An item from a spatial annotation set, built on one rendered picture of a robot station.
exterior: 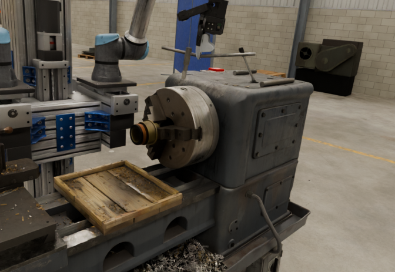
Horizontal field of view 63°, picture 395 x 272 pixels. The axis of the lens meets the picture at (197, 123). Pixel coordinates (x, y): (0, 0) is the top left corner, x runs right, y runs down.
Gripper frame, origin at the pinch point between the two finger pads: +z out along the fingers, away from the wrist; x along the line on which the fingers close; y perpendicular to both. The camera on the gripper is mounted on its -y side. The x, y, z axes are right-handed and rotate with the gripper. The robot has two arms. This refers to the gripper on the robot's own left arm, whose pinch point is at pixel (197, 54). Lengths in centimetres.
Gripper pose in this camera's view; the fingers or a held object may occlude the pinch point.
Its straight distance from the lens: 118.4
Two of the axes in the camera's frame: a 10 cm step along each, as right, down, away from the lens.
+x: 1.9, -3.3, 9.3
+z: -1.7, 9.2, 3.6
